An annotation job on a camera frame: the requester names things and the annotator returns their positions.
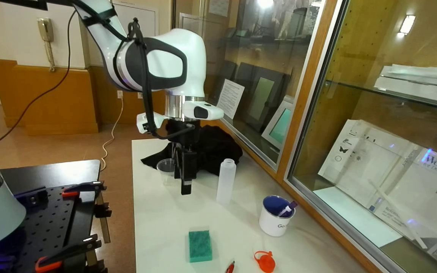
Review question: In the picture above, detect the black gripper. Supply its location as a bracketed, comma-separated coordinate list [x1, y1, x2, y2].
[163, 117, 201, 198]

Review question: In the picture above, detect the stack of white papers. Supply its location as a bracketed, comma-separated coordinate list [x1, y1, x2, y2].
[373, 63, 437, 110]

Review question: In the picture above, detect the white squeeze bottle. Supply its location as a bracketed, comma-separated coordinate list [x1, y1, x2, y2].
[215, 157, 238, 207]

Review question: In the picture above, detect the black cloth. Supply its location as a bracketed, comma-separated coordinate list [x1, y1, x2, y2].
[139, 123, 244, 179]

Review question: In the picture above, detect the green sponge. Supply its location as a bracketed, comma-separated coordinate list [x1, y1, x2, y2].
[186, 230, 213, 264]

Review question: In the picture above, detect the white mug blue inside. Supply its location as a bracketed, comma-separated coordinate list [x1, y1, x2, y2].
[257, 195, 297, 239]

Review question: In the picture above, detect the white paper sign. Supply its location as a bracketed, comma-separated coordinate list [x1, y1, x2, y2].
[213, 78, 247, 122]

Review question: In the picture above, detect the purple utensil in mug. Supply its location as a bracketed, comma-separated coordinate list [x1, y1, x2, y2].
[277, 201, 298, 220]

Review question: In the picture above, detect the green framed picture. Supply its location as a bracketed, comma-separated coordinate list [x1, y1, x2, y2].
[259, 96, 295, 152]

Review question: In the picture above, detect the black perforated breadboard table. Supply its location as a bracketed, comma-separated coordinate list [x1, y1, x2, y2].
[0, 158, 103, 273]

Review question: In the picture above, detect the wooden counter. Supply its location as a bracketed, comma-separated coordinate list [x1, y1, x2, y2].
[0, 58, 100, 137]

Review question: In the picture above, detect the white printed poster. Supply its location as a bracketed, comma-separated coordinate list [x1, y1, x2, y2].
[317, 119, 437, 255]

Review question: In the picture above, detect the black overhead bar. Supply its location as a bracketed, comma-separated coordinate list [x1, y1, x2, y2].
[0, 0, 78, 13]

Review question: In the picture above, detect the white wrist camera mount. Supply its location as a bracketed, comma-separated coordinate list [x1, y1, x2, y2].
[135, 101, 226, 137]

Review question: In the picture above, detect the white power cable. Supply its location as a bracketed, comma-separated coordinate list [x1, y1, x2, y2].
[98, 96, 125, 172]

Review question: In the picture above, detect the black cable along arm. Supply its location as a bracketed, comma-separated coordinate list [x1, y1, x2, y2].
[72, 0, 200, 149]

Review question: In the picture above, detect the orange handled black clamp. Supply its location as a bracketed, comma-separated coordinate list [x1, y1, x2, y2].
[33, 234, 103, 273]
[59, 181, 106, 205]

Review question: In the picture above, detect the dark picture frame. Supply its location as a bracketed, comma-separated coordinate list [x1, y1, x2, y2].
[232, 63, 291, 134]

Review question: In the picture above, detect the black hanging cable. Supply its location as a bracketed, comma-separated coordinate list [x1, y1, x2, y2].
[0, 7, 81, 149]

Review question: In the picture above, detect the beige wall phone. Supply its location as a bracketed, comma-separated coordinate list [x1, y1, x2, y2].
[36, 17, 57, 73]

